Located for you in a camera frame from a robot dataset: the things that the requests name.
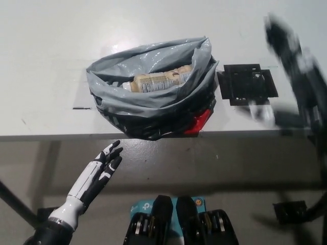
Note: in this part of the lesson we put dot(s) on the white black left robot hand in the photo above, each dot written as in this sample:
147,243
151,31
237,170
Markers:
94,176

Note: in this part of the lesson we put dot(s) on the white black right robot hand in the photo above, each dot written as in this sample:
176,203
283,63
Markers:
283,35

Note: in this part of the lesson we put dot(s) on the beige protein shake bottle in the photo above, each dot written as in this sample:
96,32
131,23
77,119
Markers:
158,80

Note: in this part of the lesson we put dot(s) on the grey and black plastic bag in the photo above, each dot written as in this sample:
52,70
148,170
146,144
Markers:
153,107

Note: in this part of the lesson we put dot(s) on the black tape marker square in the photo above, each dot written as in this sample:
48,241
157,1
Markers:
237,84

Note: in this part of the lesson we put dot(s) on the thin black tape strip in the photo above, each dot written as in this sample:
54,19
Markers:
81,108

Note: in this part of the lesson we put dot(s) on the black ribbed robot body block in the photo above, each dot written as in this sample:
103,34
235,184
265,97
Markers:
186,214
161,211

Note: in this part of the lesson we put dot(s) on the black metal table leg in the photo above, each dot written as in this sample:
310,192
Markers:
319,204
15,201

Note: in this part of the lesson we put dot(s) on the red plastic item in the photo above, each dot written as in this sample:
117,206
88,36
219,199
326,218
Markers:
200,123

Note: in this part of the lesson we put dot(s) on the black table foot plate right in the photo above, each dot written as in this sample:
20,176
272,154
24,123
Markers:
288,211

